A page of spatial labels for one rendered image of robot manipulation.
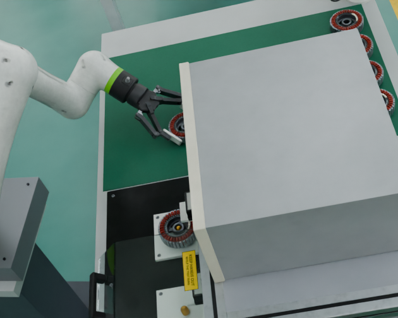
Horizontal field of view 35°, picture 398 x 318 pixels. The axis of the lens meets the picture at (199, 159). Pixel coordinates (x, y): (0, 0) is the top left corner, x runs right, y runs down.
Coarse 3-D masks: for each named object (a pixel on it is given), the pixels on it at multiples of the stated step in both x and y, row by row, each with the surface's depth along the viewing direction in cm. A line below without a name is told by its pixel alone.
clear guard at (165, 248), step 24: (144, 240) 143; (168, 240) 142; (192, 240) 140; (120, 264) 140; (144, 264) 139; (168, 264) 138; (120, 288) 137; (144, 288) 136; (168, 288) 134; (120, 312) 133; (144, 312) 132; (168, 312) 131; (192, 312) 130
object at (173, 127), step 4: (176, 116) 203; (180, 116) 203; (172, 120) 202; (176, 120) 203; (180, 120) 203; (172, 124) 202; (176, 124) 202; (180, 124) 204; (172, 128) 200; (176, 128) 201; (172, 132) 200; (176, 132) 199; (180, 132) 199; (184, 132) 198; (180, 136) 198; (184, 136) 198; (184, 140) 199
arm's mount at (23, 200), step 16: (16, 192) 191; (32, 192) 190; (48, 192) 199; (0, 208) 189; (16, 208) 188; (32, 208) 189; (0, 224) 185; (16, 224) 184; (32, 224) 188; (0, 240) 182; (16, 240) 180; (32, 240) 188; (0, 256) 178; (16, 256) 179; (0, 272) 178; (16, 272) 178
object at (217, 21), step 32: (256, 0) 237; (288, 0) 233; (320, 0) 229; (128, 32) 241; (160, 32) 237; (192, 32) 233; (224, 32) 229; (384, 32) 213; (96, 224) 188; (96, 256) 181
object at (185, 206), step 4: (184, 192) 167; (188, 192) 167; (188, 196) 166; (188, 200) 165; (180, 204) 170; (184, 204) 170; (188, 204) 164; (180, 208) 169; (184, 208) 169; (188, 208) 164; (180, 212) 168; (184, 212) 168; (188, 212) 163; (184, 216) 167; (188, 216) 165; (184, 220) 167; (188, 220) 167; (192, 220) 167
